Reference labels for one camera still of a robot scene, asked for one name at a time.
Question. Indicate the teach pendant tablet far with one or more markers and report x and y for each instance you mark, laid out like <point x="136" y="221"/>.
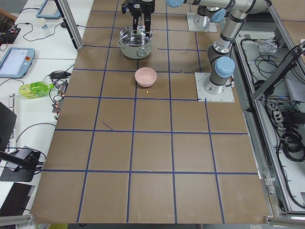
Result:
<point x="48" y="10"/>

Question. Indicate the pale green cooking pot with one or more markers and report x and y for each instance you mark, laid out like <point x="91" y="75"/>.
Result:
<point x="135" y="45"/>

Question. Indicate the pink bowl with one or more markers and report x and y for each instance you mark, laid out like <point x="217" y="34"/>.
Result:
<point x="145" y="76"/>

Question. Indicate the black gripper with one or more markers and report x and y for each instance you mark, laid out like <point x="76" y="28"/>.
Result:
<point x="142" y="6"/>

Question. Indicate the black monitor stand base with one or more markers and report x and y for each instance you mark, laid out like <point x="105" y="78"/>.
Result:
<point x="21" y="165"/>

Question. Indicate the teach pendant tablet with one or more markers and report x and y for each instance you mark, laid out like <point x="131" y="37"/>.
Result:
<point x="16" y="62"/>
<point x="48" y="10"/>

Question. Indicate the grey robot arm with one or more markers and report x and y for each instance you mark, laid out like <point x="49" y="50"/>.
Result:
<point x="218" y="52"/>
<point x="215" y="14"/>

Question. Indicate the green drink bottle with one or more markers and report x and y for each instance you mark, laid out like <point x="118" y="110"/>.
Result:
<point x="35" y="90"/>

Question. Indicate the aluminium frame post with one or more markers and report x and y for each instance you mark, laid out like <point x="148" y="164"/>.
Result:
<point x="69" y="21"/>

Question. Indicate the white paper cup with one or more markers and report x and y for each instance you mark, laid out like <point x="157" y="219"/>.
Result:
<point x="43" y="24"/>

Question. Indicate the teach pendant tablet near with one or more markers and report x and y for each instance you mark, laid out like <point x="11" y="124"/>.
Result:
<point x="16" y="62"/>

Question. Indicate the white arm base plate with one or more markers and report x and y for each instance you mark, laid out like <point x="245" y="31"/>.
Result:
<point x="207" y="92"/>
<point x="197" y="22"/>

